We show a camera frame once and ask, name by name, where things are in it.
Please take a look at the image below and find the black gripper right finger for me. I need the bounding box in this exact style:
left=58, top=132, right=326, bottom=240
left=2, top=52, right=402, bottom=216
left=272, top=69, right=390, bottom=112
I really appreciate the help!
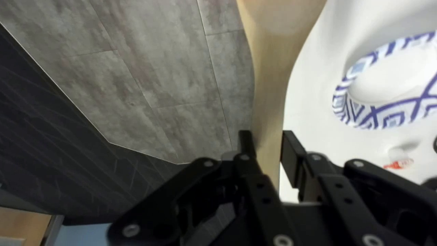
left=281, top=132, right=388, bottom=246

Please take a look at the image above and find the wooden cooking spoon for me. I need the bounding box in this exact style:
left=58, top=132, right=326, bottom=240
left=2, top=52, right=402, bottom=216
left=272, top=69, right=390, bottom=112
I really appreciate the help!
left=237, top=0, right=328, bottom=188

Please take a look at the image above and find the small white red cap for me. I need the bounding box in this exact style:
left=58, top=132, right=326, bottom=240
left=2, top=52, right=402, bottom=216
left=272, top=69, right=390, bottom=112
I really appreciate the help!
left=384, top=156, right=414, bottom=170

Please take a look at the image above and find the blue patterned paper plate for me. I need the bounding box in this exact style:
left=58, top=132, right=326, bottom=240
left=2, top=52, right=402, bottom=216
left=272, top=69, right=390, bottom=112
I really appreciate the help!
left=332, top=30, right=437, bottom=130

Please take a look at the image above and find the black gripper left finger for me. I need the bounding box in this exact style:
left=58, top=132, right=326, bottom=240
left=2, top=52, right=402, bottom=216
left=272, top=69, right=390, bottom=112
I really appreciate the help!
left=237, top=130, right=297, bottom=246

